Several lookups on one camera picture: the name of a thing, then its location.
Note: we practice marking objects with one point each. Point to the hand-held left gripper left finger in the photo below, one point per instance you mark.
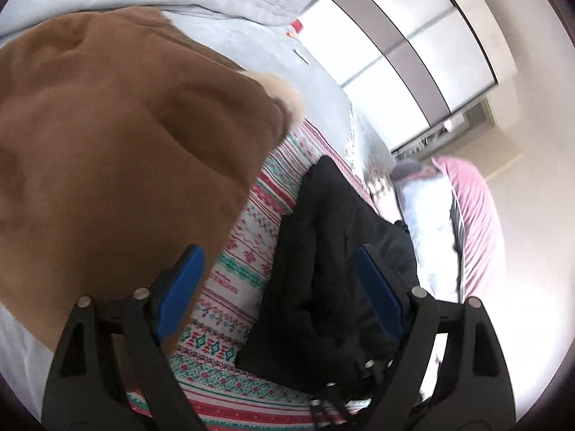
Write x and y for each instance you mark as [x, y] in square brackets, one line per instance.
[179, 294]

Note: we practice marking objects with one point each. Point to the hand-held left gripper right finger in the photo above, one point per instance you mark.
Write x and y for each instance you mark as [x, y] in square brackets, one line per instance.
[379, 294]

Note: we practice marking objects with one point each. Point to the black coat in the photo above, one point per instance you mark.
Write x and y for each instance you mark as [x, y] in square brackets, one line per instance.
[323, 256]

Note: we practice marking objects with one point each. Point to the brown coat with fur trim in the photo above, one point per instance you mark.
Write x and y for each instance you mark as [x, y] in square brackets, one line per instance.
[112, 143]

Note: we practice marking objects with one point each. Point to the patterned knit blanket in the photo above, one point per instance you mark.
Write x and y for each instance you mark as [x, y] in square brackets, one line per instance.
[233, 287]

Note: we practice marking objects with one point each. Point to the light blue duvet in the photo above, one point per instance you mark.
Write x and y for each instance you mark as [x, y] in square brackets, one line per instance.
[431, 233]

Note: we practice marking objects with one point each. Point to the fringed striped towel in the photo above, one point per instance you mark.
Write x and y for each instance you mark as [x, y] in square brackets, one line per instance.
[382, 193]

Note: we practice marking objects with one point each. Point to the pink velvet pillow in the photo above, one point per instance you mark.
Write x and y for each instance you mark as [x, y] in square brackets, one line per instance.
[480, 229]

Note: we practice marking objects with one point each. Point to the grey cloth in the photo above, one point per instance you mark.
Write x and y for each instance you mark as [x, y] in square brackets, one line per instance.
[409, 170]

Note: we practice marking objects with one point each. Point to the small white remote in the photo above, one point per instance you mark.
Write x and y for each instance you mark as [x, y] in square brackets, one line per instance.
[301, 56]

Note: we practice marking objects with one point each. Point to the white and grey wardrobe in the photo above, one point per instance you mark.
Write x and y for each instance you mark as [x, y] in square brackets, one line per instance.
[404, 40]

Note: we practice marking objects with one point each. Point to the small red object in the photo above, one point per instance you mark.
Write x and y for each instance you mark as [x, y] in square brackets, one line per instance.
[296, 28]

